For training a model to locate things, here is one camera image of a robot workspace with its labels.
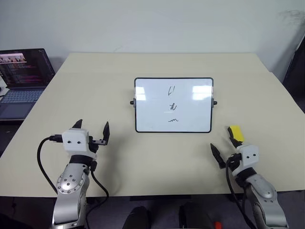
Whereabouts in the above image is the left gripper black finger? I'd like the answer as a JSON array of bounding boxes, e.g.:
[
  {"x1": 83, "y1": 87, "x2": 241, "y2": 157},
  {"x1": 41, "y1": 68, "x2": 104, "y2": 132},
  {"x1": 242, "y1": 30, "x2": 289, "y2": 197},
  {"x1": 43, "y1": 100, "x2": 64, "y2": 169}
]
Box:
[
  {"x1": 72, "y1": 119, "x2": 84, "y2": 131},
  {"x1": 102, "y1": 121, "x2": 111, "y2": 141}
]

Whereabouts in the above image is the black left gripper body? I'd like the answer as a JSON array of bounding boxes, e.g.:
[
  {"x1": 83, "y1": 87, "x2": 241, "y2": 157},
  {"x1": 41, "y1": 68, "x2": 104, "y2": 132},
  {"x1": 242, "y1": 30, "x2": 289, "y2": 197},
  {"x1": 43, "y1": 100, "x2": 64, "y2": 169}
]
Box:
[{"x1": 88, "y1": 135, "x2": 107, "y2": 154}]

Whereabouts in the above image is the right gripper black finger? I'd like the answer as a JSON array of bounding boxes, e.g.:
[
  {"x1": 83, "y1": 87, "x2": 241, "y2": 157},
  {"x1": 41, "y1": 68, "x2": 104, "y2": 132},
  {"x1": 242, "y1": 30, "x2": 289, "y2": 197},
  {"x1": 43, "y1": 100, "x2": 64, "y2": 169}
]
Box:
[
  {"x1": 210, "y1": 143, "x2": 226, "y2": 170},
  {"x1": 227, "y1": 126, "x2": 239, "y2": 144}
]

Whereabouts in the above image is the yellow whiteboard eraser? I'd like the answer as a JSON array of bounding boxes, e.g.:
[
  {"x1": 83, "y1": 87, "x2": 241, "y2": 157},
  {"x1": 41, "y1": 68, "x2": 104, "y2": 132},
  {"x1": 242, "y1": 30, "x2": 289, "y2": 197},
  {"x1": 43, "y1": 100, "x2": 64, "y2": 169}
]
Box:
[{"x1": 228, "y1": 125, "x2": 246, "y2": 144}]

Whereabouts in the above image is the small black-framed whiteboard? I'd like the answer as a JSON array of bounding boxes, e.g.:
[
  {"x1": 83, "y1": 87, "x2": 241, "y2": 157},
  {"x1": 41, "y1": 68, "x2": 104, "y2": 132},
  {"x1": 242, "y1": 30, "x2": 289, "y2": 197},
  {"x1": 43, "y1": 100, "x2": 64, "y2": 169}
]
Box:
[{"x1": 129, "y1": 76, "x2": 218, "y2": 134}]

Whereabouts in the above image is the open grey laptop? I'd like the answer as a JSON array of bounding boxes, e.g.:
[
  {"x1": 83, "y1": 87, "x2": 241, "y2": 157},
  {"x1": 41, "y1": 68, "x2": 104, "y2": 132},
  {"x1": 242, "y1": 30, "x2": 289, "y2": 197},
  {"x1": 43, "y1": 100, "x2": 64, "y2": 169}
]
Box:
[{"x1": 0, "y1": 48, "x2": 56, "y2": 120}]

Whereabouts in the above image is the white object beside laptop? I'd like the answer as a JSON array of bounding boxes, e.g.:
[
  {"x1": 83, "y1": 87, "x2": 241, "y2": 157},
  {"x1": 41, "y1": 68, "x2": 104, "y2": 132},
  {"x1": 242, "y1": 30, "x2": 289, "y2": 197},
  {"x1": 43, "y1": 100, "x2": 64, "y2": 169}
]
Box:
[{"x1": 0, "y1": 71, "x2": 9, "y2": 96}]

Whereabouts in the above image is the black object beside table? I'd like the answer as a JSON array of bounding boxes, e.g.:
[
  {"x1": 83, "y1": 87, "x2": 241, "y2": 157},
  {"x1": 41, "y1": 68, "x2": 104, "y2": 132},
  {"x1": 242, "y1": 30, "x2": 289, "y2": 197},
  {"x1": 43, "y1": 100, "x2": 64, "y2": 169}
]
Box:
[{"x1": 282, "y1": 34, "x2": 305, "y2": 97}]

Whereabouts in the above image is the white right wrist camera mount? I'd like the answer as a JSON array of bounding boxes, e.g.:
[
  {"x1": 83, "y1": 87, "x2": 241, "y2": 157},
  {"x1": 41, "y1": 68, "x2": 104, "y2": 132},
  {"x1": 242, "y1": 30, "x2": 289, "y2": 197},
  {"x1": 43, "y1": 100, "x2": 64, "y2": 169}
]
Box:
[{"x1": 232, "y1": 144, "x2": 260, "y2": 177}]

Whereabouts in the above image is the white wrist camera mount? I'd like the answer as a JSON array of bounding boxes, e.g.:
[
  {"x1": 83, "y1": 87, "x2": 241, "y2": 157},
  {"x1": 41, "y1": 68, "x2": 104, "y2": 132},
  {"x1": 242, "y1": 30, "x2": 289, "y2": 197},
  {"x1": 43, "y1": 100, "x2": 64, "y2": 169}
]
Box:
[
  {"x1": 61, "y1": 128, "x2": 97, "y2": 160},
  {"x1": 232, "y1": 144, "x2": 260, "y2": 177}
]

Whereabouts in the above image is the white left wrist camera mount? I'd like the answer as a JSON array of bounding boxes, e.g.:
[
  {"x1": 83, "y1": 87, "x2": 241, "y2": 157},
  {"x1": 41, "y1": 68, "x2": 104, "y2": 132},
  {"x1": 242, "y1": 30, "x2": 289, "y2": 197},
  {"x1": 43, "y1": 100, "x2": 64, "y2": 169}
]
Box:
[{"x1": 61, "y1": 128, "x2": 97, "y2": 160}]

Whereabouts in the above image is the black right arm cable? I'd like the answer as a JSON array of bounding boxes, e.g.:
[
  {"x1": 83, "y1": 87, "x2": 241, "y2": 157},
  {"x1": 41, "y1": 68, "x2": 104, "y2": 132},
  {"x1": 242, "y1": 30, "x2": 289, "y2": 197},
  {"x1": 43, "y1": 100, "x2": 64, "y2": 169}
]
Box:
[{"x1": 225, "y1": 154, "x2": 257, "y2": 229}]

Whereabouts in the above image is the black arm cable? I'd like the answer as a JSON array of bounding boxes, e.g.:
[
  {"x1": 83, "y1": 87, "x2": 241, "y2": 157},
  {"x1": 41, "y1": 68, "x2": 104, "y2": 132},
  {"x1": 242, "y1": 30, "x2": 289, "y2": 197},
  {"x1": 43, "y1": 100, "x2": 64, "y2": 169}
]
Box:
[
  {"x1": 37, "y1": 134, "x2": 110, "y2": 229},
  {"x1": 225, "y1": 154, "x2": 257, "y2": 229}
]

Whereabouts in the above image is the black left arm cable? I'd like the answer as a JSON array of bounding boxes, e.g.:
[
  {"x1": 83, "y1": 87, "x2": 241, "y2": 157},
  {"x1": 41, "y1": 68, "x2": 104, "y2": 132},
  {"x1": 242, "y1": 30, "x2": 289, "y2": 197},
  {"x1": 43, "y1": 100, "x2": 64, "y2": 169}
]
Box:
[{"x1": 37, "y1": 134, "x2": 110, "y2": 229}]

